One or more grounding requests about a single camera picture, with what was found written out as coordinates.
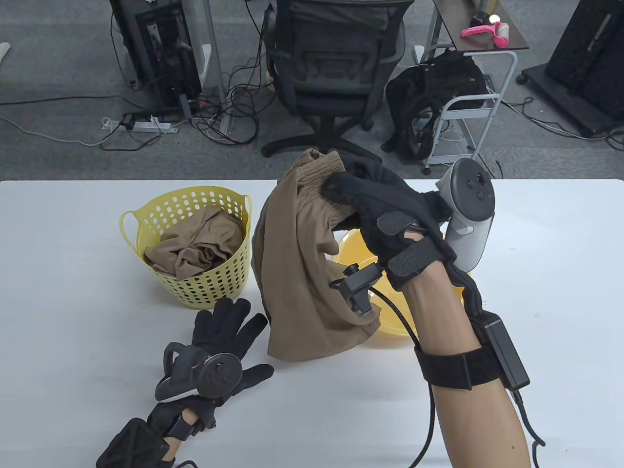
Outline person's left hand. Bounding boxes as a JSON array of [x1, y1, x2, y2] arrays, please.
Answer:
[[146, 297, 274, 432]]

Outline person's right hand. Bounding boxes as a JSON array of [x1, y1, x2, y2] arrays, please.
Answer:
[[322, 158, 459, 293]]

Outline tan shorts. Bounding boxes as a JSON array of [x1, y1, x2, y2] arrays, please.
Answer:
[[144, 205, 245, 281], [251, 150, 383, 362]]

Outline person's left forearm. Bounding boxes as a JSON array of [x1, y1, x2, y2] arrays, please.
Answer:
[[163, 409, 198, 456]]

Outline black mesh forearm pack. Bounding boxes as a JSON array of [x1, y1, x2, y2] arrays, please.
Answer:
[[96, 418, 176, 468]]

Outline person's right forearm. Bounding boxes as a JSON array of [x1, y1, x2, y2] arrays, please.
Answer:
[[402, 263, 532, 468]]

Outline dark grey tracking controller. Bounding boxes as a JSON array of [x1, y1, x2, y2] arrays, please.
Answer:
[[155, 341, 243, 403], [435, 157, 496, 273]]

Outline yellow plastic basin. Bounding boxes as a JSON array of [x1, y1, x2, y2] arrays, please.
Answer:
[[331, 229, 476, 351]]

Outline black wrist band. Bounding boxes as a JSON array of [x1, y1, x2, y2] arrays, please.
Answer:
[[168, 414, 195, 442]]

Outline black backpack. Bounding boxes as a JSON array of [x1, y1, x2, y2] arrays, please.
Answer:
[[382, 49, 488, 161]]

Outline yellow perforated plastic basket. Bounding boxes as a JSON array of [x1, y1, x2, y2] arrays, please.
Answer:
[[119, 186, 253, 309]]

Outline black office chair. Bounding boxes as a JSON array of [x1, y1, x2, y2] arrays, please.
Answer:
[[262, 0, 415, 176]]

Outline black power pack box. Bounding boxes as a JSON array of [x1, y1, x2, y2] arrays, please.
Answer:
[[470, 312, 531, 390]]

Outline white cart with brown top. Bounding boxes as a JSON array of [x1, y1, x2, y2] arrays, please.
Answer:
[[422, 0, 529, 175]]

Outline pink plastic gadget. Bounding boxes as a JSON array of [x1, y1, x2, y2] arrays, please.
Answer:
[[462, 22, 510, 48]]

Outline white power strip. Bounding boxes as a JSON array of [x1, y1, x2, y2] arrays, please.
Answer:
[[102, 117, 178, 133]]

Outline black rolling stand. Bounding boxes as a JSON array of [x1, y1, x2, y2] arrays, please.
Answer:
[[517, 0, 624, 138]]

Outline black computer tower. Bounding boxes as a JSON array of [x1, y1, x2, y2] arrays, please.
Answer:
[[110, 0, 203, 113]]

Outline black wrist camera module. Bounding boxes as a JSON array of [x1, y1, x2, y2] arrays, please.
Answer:
[[331, 263, 383, 318]]

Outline black elastic forearm strap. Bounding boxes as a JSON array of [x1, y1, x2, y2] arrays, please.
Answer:
[[414, 347, 503, 390]]

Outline tangle of black floor cables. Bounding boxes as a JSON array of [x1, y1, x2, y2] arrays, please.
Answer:
[[193, 0, 281, 146]]

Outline thick black power cable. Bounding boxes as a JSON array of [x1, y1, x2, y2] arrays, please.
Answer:
[[512, 390, 546, 468]]

